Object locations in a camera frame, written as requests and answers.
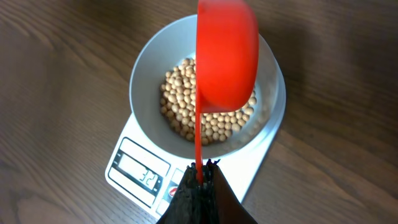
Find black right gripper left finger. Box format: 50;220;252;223
157;163;204;224

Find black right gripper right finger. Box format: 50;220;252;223
203;159;257;224

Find red measuring scoop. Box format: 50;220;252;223
195;0;259;183

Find white digital kitchen scale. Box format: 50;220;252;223
104;62;287;220

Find soybeans in bowl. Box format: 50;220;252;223
160;58;257;145

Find white bowl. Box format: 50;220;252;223
130;15;286;159

